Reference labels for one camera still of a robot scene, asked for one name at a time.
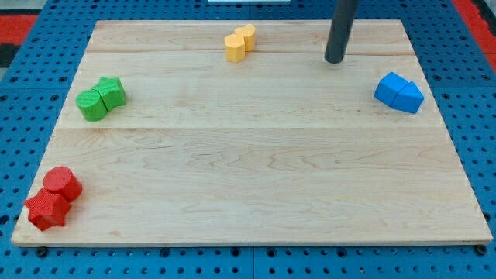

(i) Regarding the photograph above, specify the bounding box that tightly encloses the yellow hexagon block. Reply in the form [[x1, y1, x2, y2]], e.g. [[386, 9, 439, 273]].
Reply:
[[224, 33, 246, 63]]

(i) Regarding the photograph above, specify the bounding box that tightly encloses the yellow heart block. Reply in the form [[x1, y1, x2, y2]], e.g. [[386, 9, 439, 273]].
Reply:
[[235, 24, 256, 52]]

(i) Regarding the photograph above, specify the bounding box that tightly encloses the light wooden board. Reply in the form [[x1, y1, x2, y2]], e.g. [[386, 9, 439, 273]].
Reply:
[[12, 19, 493, 247]]

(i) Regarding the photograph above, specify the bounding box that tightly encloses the green star block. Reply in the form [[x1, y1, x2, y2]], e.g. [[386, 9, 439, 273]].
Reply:
[[92, 77, 126, 111]]

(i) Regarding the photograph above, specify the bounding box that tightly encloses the blue cube block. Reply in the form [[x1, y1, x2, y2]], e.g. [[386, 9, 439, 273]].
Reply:
[[374, 72, 408, 106]]

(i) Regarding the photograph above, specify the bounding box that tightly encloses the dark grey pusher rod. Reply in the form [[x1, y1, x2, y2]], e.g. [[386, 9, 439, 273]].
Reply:
[[324, 0, 360, 64]]

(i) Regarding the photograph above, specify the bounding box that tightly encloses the green cylinder block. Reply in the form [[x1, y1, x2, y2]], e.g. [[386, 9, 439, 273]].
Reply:
[[75, 90, 108, 122]]

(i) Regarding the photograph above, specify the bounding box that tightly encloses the blue pentagon block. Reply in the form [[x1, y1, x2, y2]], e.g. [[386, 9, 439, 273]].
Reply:
[[391, 81, 425, 114]]

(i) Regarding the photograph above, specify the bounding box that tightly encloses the red cylinder block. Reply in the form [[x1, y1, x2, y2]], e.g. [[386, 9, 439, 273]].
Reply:
[[43, 166, 82, 202]]

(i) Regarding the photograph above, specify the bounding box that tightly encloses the red star block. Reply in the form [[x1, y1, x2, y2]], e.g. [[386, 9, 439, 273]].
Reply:
[[24, 188, 71, 231]]

